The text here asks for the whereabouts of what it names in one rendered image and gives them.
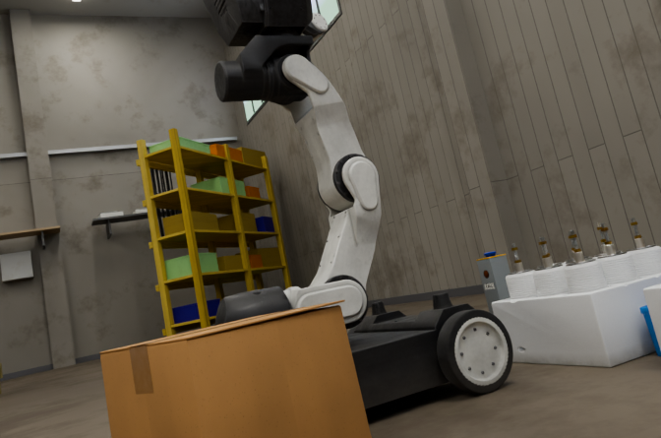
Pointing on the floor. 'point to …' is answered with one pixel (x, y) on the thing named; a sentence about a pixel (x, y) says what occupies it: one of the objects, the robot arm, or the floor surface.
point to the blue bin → (650, 328)
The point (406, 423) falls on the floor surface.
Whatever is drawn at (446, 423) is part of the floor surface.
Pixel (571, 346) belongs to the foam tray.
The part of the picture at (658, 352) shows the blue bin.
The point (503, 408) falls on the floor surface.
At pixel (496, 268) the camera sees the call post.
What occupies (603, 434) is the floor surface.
